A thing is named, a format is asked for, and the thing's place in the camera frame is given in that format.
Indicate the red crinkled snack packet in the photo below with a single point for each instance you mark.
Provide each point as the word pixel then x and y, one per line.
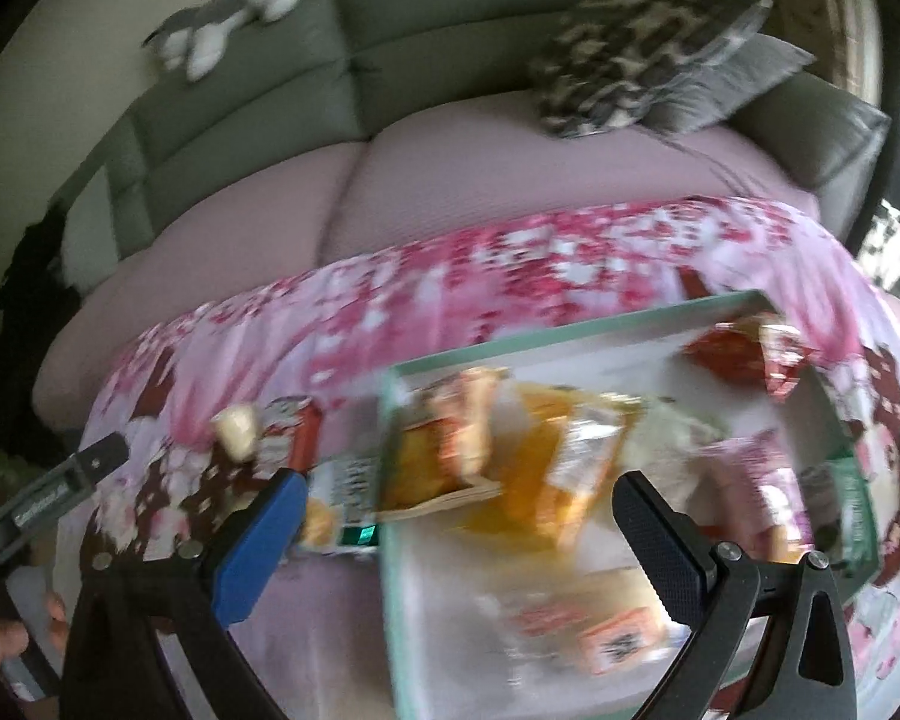
pixel 750 356

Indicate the pink snack packet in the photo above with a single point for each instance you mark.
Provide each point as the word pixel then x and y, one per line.
pixel 757 487

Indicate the orange-beige snack packet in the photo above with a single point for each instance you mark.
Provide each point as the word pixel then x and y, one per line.
pixel 442 442

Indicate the round bun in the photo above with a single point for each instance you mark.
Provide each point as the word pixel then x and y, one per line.
pixel 600 634

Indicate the pink cartoon printed blanket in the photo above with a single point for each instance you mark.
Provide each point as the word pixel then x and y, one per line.
pixel 495 277

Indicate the small cream snack packet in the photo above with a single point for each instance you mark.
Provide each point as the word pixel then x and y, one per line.
pixel 236 429

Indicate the plain grey pillow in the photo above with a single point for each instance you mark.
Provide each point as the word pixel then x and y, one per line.
pixel 742 82

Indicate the black and white patterned pillow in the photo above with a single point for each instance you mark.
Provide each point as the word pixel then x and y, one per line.
pixel 630 52

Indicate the grey and white plush toy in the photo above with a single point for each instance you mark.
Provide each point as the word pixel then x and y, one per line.
pixel 225 7

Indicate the green and white snack packet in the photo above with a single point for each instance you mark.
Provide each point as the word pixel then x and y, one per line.
pixel 345 495

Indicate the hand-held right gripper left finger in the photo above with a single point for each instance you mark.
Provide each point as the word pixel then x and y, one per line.
pixel 259 540

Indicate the yellow clear snack packet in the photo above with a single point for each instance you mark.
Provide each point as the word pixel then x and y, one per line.
pixel 562 480

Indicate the pink ribbed seat cover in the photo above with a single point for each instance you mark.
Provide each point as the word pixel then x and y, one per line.
pixel 495 180

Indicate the grey-green sofa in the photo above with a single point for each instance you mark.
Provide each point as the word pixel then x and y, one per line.
pixel 420 22

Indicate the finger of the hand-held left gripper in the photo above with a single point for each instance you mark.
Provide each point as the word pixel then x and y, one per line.
pixel 105 457

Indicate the pale grey cushion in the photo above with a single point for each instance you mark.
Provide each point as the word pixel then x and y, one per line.
pixel 86 232

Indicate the dark cloth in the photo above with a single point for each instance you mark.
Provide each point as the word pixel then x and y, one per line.
pixel 34 277

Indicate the dark green snack packet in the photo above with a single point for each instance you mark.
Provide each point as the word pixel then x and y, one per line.
pixel 844 510

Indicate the shallow teal cardboard tray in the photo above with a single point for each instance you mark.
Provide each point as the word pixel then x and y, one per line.
pixel 495 577

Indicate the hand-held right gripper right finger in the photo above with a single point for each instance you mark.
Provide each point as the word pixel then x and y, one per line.
pixel 656 551

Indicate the red-brown snack packet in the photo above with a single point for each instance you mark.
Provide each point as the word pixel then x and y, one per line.
pixel 292 427

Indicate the beige patterned curtain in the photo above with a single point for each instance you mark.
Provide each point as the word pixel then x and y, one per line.
pixel 832 7

